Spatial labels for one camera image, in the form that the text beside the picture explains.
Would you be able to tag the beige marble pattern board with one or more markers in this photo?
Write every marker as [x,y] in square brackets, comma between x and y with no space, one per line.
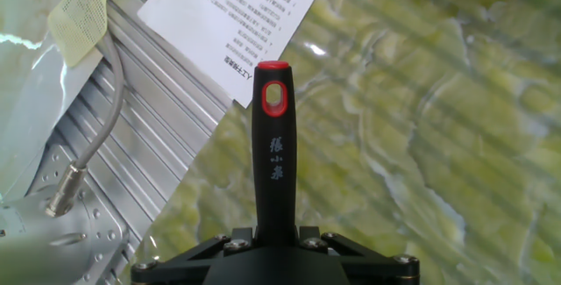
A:
[26,92]

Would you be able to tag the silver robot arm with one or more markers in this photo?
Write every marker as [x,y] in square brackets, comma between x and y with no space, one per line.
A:
[39,245]

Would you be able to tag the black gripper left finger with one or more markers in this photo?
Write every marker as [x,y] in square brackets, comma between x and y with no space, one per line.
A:
[175,267]

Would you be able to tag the black ladle with red accents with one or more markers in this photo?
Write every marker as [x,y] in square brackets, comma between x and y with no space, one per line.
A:
[274,180]

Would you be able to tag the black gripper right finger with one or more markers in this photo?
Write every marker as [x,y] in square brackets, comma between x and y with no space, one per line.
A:
[377,269]

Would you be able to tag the yellow fly swatter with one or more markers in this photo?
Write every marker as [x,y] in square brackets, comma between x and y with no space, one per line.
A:
[79,22]

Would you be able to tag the green marble pattern mat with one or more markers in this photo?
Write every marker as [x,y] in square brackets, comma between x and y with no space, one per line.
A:
[416,123]

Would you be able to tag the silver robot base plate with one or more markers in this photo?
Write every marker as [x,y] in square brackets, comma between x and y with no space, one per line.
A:
[109,228]

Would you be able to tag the white instruction paper sheet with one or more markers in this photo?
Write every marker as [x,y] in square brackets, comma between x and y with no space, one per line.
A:
[228,17]

